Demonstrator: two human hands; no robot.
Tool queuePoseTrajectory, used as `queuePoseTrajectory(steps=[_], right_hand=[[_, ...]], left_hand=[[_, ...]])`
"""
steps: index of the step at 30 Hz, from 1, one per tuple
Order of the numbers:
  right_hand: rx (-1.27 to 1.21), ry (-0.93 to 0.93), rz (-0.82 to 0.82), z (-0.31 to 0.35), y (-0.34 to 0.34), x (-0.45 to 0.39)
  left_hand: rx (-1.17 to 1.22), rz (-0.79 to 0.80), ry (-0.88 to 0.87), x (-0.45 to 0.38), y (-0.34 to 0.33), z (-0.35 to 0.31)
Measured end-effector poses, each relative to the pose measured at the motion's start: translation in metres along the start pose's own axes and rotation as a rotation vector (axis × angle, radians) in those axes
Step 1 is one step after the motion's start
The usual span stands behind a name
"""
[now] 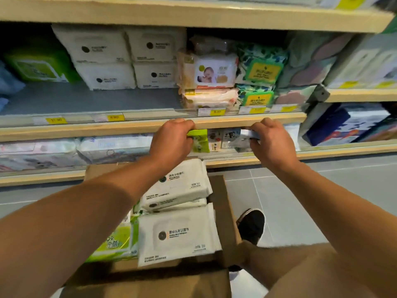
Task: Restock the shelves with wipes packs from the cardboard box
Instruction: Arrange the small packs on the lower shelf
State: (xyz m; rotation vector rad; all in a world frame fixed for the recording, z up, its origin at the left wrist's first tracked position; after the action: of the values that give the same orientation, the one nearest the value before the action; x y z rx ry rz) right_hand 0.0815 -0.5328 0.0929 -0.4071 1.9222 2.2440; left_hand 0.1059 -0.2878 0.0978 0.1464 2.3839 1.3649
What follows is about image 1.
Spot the person's left hand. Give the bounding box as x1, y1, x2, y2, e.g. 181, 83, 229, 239
148, 118, 196, 173

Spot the person's right hand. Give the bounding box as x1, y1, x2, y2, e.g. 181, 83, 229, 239
249, 117, 299, 175

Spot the small white blue wipes packet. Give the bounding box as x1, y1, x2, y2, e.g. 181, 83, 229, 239
234, 129, 261, 150

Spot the small green wipes packet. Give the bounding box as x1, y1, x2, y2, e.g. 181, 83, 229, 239
187, 129, 210, 154

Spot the person's left forearm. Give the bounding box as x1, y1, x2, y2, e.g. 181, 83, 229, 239
0, 153, 165, 298

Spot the person's right forearm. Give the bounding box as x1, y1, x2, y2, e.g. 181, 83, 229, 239
274, 161, 397, 298

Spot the yellow white price tag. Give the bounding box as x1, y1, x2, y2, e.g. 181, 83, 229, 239
197, 107, 226, 117
32, 117, 68, 126
269, 104, 298, 113
238, 106, 267, 115
92, 113, 126, 123

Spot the plain white packet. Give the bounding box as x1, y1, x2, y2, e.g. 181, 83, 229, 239
283, 123, 301, 151

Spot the leaf print pack yellow label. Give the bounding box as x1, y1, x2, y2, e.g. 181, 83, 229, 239
236, 84, 275, 108
235, 43, 288, 88

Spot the small white cartoon packet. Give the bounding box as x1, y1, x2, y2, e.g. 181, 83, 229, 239
220, 128, 242, 149
207, 129, 223, 153

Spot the baby picture wipes pack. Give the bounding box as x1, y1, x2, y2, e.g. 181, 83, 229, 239
178, 51, 239, 91
181, 88, 239, 110

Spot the pastel patterned pack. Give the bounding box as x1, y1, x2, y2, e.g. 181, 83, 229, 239
277, 30, 352, 89
274, 86, 317, 105

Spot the white wipes pack black dot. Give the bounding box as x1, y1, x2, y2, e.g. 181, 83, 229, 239
133, 61, 179, 89
74, 61, 136, 91
125, 26, 187, 62
51, 24, 131, 64

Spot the white wipes pack dark dot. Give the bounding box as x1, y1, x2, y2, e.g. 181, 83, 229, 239
148, 198, 208, 213
139, 158, 213, 212

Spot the white light blue tissue pack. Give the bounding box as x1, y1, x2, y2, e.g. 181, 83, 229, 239
76, 133, 154, 164

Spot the blue white tissue package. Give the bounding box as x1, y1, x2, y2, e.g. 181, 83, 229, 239
302, 102, 392, 147

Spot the clear plastic wipes pack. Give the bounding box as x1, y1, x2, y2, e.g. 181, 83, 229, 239
190, 35, 240, 57

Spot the brown cardboard box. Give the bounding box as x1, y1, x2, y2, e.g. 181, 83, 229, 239
60, 157, 243, 298

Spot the black shoe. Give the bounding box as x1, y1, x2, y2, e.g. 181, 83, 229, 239
228, 208, 266, 273

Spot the large white wipes pack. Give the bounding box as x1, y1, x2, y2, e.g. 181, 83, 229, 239
137, 203, 223, 267

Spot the wooden store shelf unit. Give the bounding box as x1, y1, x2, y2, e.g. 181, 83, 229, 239
0, 0, 397, 188

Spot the dark patterned package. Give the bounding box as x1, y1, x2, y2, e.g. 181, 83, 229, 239
353, 116, 397, 144

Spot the white tissue boxes yellow label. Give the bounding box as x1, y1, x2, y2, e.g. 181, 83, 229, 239
323, 33, 397, 89

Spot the light green wipes pack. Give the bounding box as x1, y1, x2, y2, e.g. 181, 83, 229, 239
85, 213, 139, 263

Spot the person's leg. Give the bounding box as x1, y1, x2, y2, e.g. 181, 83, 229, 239
240, 240, 377, 298

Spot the white pastel tissue pack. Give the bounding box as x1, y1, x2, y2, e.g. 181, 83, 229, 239
0, 139, 88, 173

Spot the green wipes pack white label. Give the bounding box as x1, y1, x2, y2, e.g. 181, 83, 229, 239
4, 43, 82, 84

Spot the blue soft pack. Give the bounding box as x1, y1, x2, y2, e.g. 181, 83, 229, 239
0, 60, 26, 113

